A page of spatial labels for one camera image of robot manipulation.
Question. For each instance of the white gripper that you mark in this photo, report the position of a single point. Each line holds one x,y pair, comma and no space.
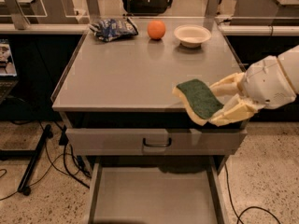
267,82

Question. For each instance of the green and yellow sponge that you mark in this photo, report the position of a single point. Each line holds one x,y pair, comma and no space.
199,101

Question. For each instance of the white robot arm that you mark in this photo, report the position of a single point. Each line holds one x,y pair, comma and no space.
269,83

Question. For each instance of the open grey middle drawer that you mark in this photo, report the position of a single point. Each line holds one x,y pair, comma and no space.
155,190

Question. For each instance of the grey drawer cabinet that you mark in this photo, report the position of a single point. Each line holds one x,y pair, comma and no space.
128,83

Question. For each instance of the grey upper drawer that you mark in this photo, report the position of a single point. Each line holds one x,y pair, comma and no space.
128,142

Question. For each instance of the white bowl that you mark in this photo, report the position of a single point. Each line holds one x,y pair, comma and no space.
192,36

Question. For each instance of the orange fruit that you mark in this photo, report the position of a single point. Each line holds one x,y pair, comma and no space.
156,29

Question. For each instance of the blue chip bag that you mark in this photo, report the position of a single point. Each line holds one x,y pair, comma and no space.
108,30

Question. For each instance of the laptop computer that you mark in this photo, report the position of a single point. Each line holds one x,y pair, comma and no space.
8,72

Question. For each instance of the black stand leg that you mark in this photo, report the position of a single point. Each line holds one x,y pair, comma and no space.
24,187

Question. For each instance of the black drawer handle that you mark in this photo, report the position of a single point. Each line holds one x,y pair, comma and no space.
147,143

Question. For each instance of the grey metal post right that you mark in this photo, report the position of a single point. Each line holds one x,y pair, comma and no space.
210,14

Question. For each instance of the grey metal post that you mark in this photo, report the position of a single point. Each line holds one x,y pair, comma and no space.
210,14
19,20
93,9

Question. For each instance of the grey metal post far left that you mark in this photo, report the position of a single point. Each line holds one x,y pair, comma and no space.
19,20

